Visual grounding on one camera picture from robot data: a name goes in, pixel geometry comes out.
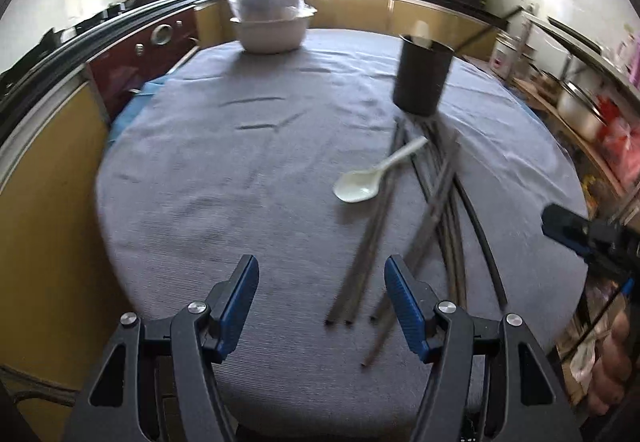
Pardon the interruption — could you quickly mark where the yellow base cabinet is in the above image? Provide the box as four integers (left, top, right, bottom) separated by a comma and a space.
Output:
0, 76, 126, 373
195, 0, 506, 60

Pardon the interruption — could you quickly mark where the grey table cloth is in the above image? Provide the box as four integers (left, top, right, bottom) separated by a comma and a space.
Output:
95, 29, 591, 428

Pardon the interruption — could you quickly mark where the dark red built-in appliance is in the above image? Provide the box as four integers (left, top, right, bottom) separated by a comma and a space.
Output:
85, 4, 201, 123

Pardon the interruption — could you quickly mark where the dark metal chopstick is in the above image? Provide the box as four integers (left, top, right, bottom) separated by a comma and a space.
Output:
452, 6, 522, 58

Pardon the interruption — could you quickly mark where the black perforated utensil holder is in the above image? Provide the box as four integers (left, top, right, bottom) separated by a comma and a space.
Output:
392, 34, 455, 117

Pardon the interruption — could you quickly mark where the pile of dark chopsticks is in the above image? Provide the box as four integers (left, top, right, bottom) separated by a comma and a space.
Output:
325, 114, 508, 368

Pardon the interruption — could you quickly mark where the person's right hand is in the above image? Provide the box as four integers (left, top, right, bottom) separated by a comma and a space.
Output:
587, 309, 634, 415

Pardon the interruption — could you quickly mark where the large metal pot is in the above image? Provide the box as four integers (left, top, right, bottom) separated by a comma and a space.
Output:
556, 79, 607, 143

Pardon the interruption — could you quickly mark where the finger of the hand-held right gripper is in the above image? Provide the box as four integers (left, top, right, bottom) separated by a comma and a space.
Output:
541, 204, 598, 259

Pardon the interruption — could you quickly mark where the blue under cloth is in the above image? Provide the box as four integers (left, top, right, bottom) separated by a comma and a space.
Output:
110, 74, 168, 143

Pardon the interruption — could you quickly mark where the black countertop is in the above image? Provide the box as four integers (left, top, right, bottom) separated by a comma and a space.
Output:
0, 0, 511, 92

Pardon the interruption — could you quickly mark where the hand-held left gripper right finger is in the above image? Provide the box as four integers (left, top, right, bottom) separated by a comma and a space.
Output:
384, 254, 583, 442

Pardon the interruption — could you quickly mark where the white rice cooker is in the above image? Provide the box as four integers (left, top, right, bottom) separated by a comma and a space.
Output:
491, 34, 523, 80

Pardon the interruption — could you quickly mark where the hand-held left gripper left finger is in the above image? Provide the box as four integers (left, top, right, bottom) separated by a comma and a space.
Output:
62, 254, 261, 442

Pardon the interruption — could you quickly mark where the bagged stack of white bowls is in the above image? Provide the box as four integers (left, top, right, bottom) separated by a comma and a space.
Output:
225, 0, 318, 22

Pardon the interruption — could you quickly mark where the wooden storage rack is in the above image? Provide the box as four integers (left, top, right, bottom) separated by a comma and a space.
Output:
510, 6, 640, 223

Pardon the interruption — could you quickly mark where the black cable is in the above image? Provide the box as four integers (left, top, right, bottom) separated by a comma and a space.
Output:
560, 279, 632, 364

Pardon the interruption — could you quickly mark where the red plastic bag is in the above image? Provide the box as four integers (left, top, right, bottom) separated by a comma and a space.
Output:
600, 96, 640, 185

